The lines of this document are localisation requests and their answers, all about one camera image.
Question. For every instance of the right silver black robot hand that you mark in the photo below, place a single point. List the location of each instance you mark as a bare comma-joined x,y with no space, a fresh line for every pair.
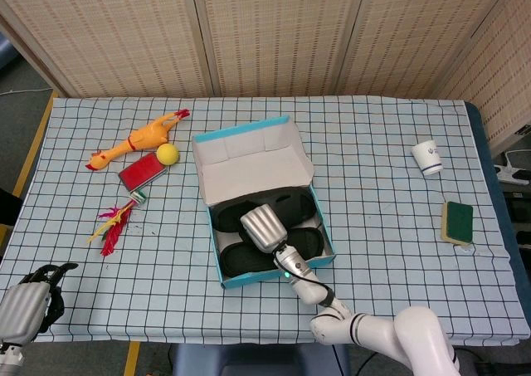
265,228

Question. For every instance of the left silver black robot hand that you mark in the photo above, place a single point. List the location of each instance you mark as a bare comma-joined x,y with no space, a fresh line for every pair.
20,311

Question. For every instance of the black rubber slipper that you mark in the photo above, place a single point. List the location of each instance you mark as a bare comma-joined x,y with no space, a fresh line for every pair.
290,206
307,241

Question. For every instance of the blue white cardboard shoe box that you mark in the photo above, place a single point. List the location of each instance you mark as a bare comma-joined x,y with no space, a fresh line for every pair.
249,168

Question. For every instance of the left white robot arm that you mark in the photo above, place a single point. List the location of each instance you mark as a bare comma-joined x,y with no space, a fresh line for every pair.
10,357

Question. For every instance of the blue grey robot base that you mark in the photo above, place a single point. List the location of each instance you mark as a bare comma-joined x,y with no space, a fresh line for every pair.
249,363

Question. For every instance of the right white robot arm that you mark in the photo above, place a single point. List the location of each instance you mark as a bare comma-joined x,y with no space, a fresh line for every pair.
373,330

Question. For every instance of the black object at table side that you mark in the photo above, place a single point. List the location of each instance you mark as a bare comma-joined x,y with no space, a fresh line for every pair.
9,208

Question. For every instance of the red yellow feather shuttlecock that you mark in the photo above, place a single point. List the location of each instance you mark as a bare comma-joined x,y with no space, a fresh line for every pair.
113,234

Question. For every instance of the yellow foam ball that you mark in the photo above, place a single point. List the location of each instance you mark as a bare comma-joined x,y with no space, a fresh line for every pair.
168,155

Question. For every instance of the blue checked tablecloth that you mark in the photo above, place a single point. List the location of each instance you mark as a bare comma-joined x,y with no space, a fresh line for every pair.
373,164

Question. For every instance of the red flat box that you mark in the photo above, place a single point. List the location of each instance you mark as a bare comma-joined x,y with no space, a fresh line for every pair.
141,170

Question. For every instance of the yellow rubber chicken toy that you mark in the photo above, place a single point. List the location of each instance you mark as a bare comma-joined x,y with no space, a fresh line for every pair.
145,137

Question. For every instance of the white paper cup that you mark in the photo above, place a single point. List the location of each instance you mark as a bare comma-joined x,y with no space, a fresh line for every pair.
429,158

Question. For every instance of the bamboo folding screen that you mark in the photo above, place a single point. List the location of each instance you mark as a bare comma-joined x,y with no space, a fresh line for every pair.
269,40

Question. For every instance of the green yellow sponge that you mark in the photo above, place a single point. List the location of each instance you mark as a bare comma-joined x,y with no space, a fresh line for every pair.
458,220

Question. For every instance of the white floor device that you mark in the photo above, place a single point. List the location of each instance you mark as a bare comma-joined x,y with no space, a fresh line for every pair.
508,172

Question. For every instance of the black floor equipment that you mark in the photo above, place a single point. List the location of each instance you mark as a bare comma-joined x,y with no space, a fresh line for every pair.
520,206

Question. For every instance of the blue grey background object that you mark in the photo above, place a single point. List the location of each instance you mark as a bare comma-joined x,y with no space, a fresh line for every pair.
5,52

